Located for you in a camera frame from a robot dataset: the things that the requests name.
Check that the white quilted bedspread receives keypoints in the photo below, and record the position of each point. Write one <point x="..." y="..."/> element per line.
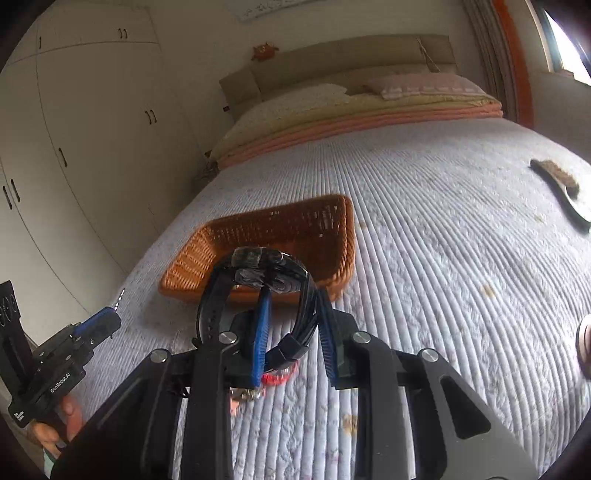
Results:
<point x="460" y="246"/>

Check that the folded yellow blanket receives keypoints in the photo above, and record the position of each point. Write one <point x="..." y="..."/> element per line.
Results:
<point x="364" y="104"/>

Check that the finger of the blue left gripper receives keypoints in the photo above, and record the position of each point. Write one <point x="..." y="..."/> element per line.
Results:
<point x="98" y="327"/>

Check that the white wardrobe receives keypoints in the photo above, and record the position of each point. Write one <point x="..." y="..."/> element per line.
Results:
<point x="97" y="159"/>

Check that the person's left hand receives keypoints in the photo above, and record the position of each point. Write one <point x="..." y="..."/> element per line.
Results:
<point x="49" y="438"/>

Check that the red cord star keychain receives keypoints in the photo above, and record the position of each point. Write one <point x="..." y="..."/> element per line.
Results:
<point x="239" y="396"/>

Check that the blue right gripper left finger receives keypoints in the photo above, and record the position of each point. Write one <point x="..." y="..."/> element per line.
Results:
<point x="132" y="434"/>

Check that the pink pillow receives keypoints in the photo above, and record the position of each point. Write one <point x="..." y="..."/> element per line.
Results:
<point x="398" y="86"/>

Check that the beige padded headboard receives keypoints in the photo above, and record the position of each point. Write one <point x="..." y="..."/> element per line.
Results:
<point x="349" y="63"/>

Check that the black wrist watch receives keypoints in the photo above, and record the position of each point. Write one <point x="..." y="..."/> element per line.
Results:
<point x="270" y="272"/>

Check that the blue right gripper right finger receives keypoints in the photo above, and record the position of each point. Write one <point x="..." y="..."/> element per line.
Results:
<point x="417" y="416"/>

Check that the cream floral pillow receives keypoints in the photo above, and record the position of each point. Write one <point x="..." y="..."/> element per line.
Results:
<point x="293" y="102"/>

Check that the orange plush toy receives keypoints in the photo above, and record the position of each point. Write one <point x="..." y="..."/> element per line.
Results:
<point x="264" y="52"/>

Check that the white carved wall shelf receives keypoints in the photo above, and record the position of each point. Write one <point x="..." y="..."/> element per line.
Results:
<point x="247" y="10"/>

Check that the striped orange curtain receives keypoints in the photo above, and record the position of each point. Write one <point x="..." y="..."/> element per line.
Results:
<point x="503" y="58"/>

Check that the folded pink blanket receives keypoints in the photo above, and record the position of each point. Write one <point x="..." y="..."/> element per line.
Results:
<point x="327" y="128"/>

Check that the bright window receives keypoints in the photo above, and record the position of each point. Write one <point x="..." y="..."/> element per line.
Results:
<point x="569" y="22"/>

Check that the wooden bed brush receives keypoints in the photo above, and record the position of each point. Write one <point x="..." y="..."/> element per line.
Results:
<point x="567" y="192"/>

